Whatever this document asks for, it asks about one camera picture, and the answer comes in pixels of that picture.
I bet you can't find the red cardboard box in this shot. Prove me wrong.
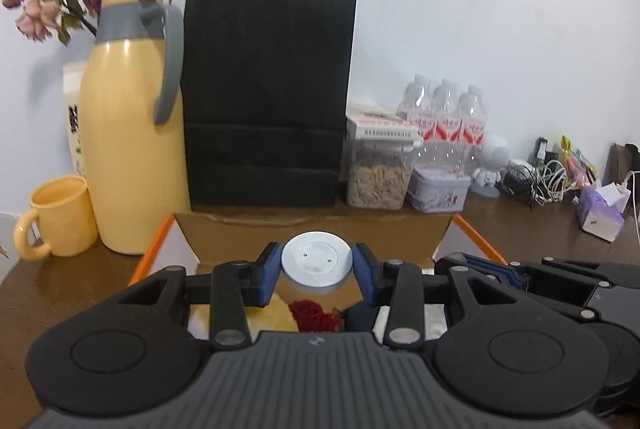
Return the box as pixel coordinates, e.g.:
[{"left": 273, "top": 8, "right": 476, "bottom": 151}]
[{"left": 128, "top": 212, "right": 507, "bottom": 342}]

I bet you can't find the purple tissue pack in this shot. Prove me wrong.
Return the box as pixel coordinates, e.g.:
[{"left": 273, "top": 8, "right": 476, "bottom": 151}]
[{"left": 575, "top": 182, "right": 632, "bottom": 243}]

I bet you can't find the brown paper bag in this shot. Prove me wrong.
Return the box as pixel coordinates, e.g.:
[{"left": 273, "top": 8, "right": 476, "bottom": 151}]
[{"left": 607, "top": 142, "right": 640, "bottom": 182}]

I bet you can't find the red artificial rose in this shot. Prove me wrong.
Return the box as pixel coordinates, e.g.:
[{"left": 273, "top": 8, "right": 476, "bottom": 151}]
[{"left": 288, "top": 300, "right": 343, "bottom": 333}]

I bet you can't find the white cable bundle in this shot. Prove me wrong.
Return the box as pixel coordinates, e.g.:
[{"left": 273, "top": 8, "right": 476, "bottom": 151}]
[{"left": 530, "top": 159, "right": 573, "bottom": 207}]

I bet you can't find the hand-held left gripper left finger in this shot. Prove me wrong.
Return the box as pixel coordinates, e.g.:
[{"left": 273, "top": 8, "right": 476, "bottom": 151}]
[{"left": 116, "top": 242, "right": 282, "bottom": 351}]

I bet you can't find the small white flat box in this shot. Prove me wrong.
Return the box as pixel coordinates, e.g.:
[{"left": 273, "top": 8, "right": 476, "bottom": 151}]
[{"left": 346, "top": 104, "right": 420, "bottom": 142}]

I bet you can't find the yellow hamster plush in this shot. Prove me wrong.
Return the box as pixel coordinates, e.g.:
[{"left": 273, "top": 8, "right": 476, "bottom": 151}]
[{"left": 247, "top": 291, "right": 300, "bottom": 342}]

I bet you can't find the black paper bag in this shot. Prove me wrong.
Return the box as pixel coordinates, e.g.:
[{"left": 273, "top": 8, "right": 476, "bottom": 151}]
[{"left": 180, "top": 0, "right": 358, "bottom": 211}]

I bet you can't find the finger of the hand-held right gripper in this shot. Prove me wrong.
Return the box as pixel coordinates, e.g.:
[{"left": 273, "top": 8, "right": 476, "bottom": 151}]
[
  {"left": 434, "top": 252, "right": 640, "bottom": 282},
  {"left": 500, "top": 270, "right": 608, "bottom": 322}
]

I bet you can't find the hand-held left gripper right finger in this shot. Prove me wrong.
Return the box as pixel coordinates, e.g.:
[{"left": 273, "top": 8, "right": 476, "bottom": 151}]
[{"left": 351, "top": 243, "right": 521, "bottom": 351}]

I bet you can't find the clear food canister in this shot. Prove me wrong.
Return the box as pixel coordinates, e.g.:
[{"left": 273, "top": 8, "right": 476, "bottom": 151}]
[{"left": 345, "top": 139, "right": 423, "bottom": 211}]

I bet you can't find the white drink carton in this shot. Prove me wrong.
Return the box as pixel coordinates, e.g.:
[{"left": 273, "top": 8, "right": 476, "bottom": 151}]
[{"left": 62, "top": 62, "right": 90, "bottom": 177}]

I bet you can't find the green yellow snack packet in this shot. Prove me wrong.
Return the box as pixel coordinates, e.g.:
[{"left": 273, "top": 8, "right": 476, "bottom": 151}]
[{"left": 560, "top": 135, "right": 598, "bottom": 190}]

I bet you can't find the white robot figure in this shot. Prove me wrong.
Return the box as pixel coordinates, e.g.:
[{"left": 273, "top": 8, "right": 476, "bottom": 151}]
[{"left": 472, "top": 135, "right": 511, "bottom": 198}]

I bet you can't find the black cable bundle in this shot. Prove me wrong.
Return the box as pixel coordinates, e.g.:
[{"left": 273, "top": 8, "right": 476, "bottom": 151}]
[{"left": 500, "top": 162, "right": 538, "bottom": 205}]

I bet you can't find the yellow thermos jug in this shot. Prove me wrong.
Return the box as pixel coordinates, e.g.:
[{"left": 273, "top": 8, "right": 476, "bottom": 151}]
[{"left": 80, "top": 0, "right": 187, "bottom": 256}]

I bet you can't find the yellow mug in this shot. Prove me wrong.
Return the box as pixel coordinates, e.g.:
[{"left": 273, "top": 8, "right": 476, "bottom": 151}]
[{"left": 13, "top": 175, "right": 99, "bottom": 263}]

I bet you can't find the white round lid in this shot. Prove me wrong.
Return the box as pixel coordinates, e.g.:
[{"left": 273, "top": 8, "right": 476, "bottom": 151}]
[{"left": 281, "top": 231, "right": 354, "bottom": 294}]

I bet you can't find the navy zip pouch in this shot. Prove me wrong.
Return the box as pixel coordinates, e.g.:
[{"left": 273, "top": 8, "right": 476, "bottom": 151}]
[{"left": 344, "top": 303, "right": 377, "bottom": 334}]

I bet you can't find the lilac tin box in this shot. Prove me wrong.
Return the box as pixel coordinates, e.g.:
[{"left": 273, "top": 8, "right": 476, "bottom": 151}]
[{"left": 406, "top": 166, "right": 472, "bottom": 214}]

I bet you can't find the dark plug adapter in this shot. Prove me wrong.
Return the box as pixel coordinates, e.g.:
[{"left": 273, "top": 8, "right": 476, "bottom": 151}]
[{"left": 535, "top": 136, "right": 558, "bottom": 165}]

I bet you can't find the white charging cable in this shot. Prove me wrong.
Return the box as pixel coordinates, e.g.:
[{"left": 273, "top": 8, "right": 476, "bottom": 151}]
[{"left": 622, "top": 170, "right": 640, "bottom": 242}]

